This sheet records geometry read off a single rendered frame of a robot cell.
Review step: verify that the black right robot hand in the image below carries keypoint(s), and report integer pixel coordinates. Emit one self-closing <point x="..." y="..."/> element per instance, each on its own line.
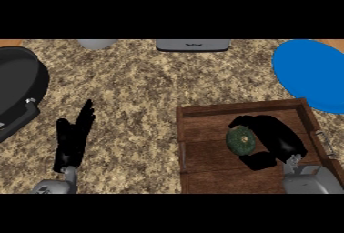
<point x="280" y="136"/>

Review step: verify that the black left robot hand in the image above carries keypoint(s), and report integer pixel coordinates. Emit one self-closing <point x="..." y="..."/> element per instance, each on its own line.
<point x="72" y="136"/>

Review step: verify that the green round squash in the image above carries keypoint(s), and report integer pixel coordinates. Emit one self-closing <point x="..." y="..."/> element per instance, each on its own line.
<point x="242" y="140"/>

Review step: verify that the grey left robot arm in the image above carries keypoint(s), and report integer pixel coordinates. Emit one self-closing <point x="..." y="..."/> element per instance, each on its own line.
<point x="61" y="182"/>

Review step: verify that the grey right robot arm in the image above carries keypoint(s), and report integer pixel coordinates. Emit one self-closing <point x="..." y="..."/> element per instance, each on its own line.
<point x="309" y="179"/>

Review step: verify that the brown wooden tray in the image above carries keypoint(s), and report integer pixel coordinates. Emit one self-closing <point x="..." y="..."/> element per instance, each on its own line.
<point x="215" y="170"/>

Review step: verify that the blue plate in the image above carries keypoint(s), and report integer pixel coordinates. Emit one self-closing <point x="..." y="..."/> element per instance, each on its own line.
<point x="314" y="75"/>

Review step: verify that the black pan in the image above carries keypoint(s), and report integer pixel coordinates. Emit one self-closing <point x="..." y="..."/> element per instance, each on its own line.
<point x="19" y="85"/>

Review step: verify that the pale grey round container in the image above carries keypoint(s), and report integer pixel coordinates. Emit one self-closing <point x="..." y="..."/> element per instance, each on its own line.
<point x="97" y="43"/>

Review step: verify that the grey appliance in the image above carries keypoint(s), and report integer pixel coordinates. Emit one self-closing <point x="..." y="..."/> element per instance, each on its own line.
<point x="194" y="45"/>

